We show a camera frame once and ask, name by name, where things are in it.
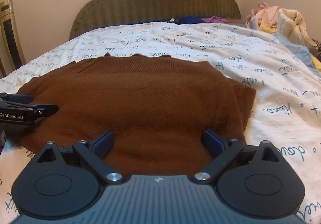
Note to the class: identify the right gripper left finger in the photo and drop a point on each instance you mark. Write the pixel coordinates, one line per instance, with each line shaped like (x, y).
(92, 153)

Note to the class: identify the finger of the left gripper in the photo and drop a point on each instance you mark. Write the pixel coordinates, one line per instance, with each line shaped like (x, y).
(43, 110)
(16, 98)

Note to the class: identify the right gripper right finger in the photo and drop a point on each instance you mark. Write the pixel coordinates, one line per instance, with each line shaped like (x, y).
(225, 151)

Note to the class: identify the brown knit sweater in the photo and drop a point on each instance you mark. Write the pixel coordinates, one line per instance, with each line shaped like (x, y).
(157, 109)

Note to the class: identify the pink clothes pile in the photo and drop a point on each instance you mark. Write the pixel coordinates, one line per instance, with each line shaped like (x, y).
(263, 14)

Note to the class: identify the white script-print bed sheet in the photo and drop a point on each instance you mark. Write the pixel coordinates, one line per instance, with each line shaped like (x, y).
(287, 105)

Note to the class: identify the light blue cloth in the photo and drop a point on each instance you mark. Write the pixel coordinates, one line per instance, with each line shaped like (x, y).
(300, 51)

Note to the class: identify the yellow cloth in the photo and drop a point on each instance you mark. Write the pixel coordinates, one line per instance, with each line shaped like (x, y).
(314, 61)

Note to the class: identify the purple garment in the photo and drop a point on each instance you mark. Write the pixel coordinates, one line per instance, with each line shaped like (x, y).
(215, 19)

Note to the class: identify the blue garment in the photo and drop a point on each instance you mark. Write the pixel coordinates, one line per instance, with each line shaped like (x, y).
(188, 20)

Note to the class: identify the cream puffy quilt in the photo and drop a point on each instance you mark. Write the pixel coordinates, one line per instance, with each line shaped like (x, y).
(291, 24)

